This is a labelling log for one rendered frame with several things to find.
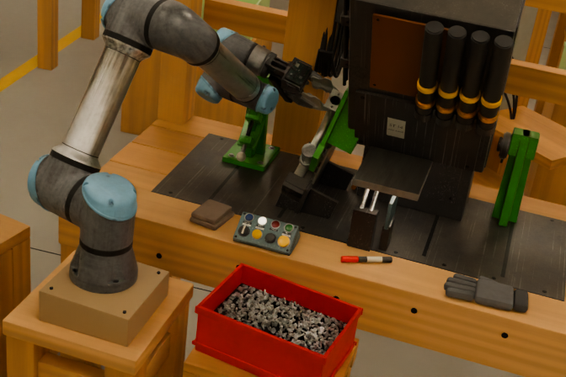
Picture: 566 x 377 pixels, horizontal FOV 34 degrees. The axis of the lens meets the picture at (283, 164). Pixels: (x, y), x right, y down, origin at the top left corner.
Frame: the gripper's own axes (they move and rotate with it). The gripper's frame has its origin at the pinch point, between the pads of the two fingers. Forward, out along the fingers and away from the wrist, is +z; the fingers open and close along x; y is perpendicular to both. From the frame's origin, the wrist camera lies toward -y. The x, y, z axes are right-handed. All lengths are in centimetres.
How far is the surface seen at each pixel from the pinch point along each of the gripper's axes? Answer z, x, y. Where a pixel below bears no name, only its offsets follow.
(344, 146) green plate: 8.5, -10.2, 2.8
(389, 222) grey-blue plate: 27.5, -22.7, 2.9
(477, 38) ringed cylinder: 24, 6, 56
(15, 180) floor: -126, -36, -187
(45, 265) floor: -80, -66, -140
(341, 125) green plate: 5.4, -6.9, 6.1
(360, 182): 16.6, -21.4, 18.1
